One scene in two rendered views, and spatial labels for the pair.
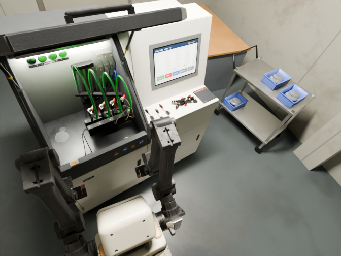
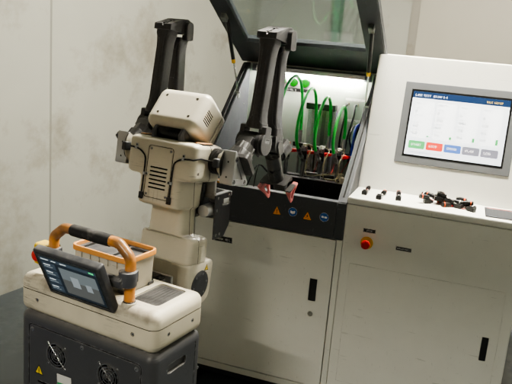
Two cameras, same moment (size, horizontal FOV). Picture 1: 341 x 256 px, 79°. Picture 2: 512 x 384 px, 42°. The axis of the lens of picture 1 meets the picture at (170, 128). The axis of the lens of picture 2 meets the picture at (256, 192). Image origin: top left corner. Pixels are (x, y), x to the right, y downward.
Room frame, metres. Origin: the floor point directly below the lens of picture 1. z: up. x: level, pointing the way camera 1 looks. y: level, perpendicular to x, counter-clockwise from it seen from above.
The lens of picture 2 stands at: (-0.61, -2.03, 1.61)
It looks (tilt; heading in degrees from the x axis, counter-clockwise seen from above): 14 degrees down; 63
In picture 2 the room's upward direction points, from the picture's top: 5 degrees clockwise
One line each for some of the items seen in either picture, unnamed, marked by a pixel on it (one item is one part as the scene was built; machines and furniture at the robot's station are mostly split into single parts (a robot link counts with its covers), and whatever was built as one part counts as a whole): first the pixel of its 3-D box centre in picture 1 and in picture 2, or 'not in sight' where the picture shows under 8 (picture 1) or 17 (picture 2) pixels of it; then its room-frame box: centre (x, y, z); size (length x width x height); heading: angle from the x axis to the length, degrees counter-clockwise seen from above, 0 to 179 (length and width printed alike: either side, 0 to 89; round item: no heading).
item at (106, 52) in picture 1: (105, 67); (353, 125); (1.22, 0.57, 1.20); 0.13 x 0.03 x 0.31; 134
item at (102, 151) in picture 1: (107, 154); (266, 207); (0.69, 0.40, 0.87); 0.62 x 0.04 x 0.16; 134
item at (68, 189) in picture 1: (55, 183); (176, 78); (0.25, 0.39, 1.40); 0.11 x 0.06 x 0.43; 125
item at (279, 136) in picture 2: (157, 151); (275, 91); (0.50, 0.04, 1.40); 0.11 x 0.06 x 0.43; 125
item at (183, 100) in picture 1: (184, 100); (447, 199); (1.27, -0.07, 1.01); 0.23 x 0.11 x 0.06; 134
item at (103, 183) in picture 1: (113, 180); (257, 300); (0.68, 0.39, 0.44); 0.65 x 0.02 x 0.68; 134
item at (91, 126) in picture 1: (109, 122); (308, 193); (0.95, 0.48, 0.91); 0.34 x 0.10 x 0.15; 134
